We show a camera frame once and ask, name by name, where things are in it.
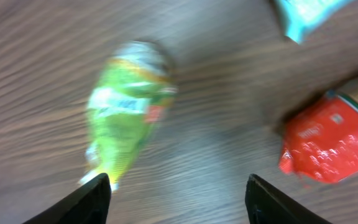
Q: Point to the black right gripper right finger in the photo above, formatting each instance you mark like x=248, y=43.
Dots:
x=266, y=204

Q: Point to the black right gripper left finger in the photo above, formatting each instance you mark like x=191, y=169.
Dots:
x=89, y=204

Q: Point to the orange noodle package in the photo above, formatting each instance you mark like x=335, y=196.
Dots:
x=321, y=142

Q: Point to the green snack pouch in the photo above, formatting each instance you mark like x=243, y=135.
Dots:
x=132, y=96

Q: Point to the teal wet wipes pack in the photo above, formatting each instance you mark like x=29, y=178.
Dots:
x=301, y=17

